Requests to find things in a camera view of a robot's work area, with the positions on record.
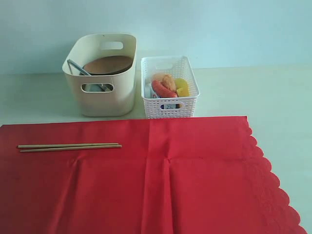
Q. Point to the blue white milk carton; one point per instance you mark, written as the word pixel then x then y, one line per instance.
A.
pixel 149 92

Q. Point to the orange carrot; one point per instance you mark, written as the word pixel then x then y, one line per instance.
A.
pixel 162 91

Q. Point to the yellow orange cheese block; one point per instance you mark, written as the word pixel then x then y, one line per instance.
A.
pixel 182 92

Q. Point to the orange fried food piece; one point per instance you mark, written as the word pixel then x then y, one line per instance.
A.
pixel 168 82

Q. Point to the brown egg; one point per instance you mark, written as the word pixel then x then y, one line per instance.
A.
pixel 158 76

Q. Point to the yellow lemon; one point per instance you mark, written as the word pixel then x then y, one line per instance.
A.
pixel 181 83

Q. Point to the wooden chopstick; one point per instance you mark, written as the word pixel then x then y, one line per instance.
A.
pixel 71 148
pixel 64 145

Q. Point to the pale green ceramic bowl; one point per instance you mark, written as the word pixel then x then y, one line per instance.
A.
pixel 93 88

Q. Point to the brown wooden plate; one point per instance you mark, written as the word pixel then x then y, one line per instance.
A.
pixel 108 65

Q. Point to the red table cloth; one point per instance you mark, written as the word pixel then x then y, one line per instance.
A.
pixel 202 175

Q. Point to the silver table knife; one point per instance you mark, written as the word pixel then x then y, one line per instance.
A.
pixel 105 87

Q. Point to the cream plastic tub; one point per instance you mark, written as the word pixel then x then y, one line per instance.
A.
pixel 88 48

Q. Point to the white woven plastic basket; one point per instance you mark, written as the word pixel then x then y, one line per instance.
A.
pixel 178 67

